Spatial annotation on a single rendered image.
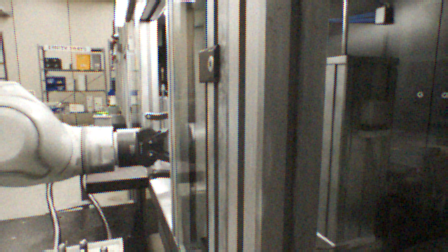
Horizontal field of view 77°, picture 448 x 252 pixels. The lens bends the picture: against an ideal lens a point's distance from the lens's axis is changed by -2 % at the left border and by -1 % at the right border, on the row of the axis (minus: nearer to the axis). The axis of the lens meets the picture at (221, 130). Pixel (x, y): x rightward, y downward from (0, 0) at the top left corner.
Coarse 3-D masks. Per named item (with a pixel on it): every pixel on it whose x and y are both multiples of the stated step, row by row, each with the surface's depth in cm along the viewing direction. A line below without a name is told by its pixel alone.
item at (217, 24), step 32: (160, 0) 56; (224, 0) 19; (224, 32) 19; (224, 64) 19; (160, 96) 98; (224, 96) 20; (160, 128) 98; (224, 128) 20; (224, 160) 20; (224, 192) 21; (224, 224) 21
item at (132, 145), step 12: (120, 132) 54; (132, 132) 55; (144, 132) 56; (156, 132) 57; (120, 144) 53; (132, 144) 53; (144, 144) 56; (156, 144) 57; (120, 156) 53; (132, 156) 54; (144, 156) 57
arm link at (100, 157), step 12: (84, 132) 51; (96, 132) 52; (108, 132) 52; (84, 144) 50; (96, 144) 51; (108, 144) 51; (84, 156) 50; (96, 156) 50; (108, 156) 52; (84, 168) 51; (96, 168) 52; (108, 168) 53
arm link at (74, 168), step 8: (72, 128) 51; (80, 128) 52; (72, 136) 48; (80, 136) 50; (72, 144) 47; (80, 144) 50; (72, 152) 46; (80, 152) 49; (72, 160) 47; (80, 160) 50; (72, 168) 49; (80, 168) 50; (56, 176) 45; (64, 176) 48; (72, 176) 51
